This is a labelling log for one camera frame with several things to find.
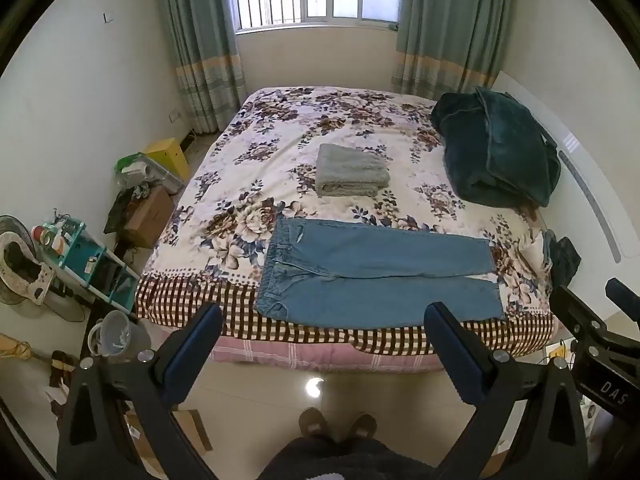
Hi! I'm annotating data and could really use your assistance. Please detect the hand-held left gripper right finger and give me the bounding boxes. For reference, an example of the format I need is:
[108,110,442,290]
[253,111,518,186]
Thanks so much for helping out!
[423,301,590,480]

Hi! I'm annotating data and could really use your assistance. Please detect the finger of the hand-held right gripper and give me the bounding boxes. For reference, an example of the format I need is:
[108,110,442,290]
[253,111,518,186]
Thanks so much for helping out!
[605,277,640,322]
[550,285,608,347]

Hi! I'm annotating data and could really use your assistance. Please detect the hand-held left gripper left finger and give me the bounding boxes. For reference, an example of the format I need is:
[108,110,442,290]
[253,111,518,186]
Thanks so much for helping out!
[56,301,223,480]

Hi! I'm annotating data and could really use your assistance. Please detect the blue denim pants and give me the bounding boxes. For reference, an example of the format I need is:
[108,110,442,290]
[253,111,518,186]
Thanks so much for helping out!
[254,217,504,330]

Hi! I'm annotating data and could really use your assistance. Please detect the dark cloth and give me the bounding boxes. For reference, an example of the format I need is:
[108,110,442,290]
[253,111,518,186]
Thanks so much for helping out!
[546,234,582,289]

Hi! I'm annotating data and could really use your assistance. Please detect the grey plastic bucket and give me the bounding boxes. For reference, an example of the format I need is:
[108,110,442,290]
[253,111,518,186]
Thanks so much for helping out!
[87,310,152,358]

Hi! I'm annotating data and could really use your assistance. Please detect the flat cardboard sheet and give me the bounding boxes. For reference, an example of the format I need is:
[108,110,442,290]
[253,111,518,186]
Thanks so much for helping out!
[122,409,213,462]

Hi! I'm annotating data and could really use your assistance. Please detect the person's right shoe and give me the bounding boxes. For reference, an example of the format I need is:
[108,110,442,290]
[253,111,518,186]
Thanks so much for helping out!
[347,413,378,444]

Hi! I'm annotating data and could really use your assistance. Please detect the white headboard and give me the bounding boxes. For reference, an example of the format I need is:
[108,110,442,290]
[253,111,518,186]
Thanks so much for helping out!
[492,70,640,267]

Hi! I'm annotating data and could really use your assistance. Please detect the brown slippers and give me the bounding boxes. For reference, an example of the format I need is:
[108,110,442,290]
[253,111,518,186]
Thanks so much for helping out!
[49,350,77,387]

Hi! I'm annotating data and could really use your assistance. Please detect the brown cardboard box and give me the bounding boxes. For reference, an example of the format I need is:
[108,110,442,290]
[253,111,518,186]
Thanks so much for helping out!
[123,186,176,250]

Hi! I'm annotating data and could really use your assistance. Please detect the teal storage rack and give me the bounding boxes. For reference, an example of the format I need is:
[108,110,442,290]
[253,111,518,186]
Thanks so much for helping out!
[40,215,141,317]

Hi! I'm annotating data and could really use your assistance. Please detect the person's dark trousers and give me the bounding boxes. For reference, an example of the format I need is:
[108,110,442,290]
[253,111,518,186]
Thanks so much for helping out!
[259,435,442,480]

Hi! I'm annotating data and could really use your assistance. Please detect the black keyboard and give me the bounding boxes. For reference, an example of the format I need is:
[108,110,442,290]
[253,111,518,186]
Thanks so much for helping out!
[103,190,133,235]

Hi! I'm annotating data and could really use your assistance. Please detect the plastic container with green lid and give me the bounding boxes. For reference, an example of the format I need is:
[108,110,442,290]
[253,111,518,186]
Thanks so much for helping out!
[116,152,185,196]

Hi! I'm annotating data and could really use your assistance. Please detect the dark green blanket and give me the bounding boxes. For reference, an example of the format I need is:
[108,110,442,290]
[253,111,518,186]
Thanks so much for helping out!
[431,86,562,208]

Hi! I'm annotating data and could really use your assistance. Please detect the standing fan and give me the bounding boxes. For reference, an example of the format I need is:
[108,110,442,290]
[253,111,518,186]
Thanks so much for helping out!
[0,215,85,323]

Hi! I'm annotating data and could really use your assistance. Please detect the yellow box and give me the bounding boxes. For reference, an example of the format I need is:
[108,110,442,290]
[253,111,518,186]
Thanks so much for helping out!
[142,137,191,183]

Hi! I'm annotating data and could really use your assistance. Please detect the floral bedspread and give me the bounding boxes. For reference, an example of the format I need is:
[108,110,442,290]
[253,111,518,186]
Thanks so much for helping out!
[135,85,559,357]

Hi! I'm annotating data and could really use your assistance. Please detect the folded grey cloth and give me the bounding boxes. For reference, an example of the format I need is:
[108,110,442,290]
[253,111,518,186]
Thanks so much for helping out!
[315,143,391,198]

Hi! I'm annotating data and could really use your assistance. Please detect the grey-green curtain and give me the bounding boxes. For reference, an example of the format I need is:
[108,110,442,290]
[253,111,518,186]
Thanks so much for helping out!
[390,0,513,99]
[152,0,248,136]

